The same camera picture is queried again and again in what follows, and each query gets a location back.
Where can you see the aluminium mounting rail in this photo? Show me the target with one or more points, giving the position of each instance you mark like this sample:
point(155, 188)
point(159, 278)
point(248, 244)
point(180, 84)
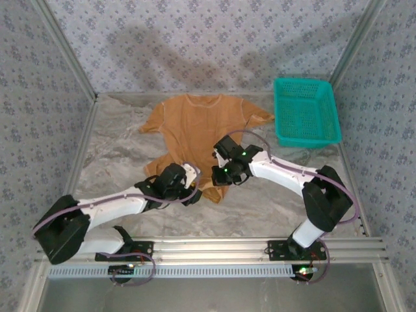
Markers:
point(211, 248)

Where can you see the teal plastic basket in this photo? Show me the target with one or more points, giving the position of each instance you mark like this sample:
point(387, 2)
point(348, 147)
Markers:
point(305, 113)

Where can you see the tan t-shirt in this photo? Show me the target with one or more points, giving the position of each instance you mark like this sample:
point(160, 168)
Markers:
point(195, 130)

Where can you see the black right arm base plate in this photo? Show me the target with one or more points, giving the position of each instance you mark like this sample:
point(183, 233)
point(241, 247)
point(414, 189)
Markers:
point(276, 252)

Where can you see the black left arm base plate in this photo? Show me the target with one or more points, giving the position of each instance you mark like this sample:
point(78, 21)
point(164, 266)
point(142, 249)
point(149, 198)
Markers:
point(143, 250)

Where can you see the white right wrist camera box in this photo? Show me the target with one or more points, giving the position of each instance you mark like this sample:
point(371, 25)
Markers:
point(221, 160)

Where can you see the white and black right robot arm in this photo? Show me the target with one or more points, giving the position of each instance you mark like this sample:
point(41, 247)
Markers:
point(282, 175)

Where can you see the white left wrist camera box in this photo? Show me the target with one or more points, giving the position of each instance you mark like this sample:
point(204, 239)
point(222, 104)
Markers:
point(191, 174)

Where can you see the aluminium frame post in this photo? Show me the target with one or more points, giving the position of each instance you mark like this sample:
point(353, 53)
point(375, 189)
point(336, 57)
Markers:
point(66, 48)
point(352, 48)

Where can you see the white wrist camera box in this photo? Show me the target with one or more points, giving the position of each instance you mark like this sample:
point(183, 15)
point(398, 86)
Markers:
point(191, 174)
point(221, 160)

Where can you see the black controller board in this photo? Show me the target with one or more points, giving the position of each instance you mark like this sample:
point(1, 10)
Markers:
point(304, 272)
point(122, 269)

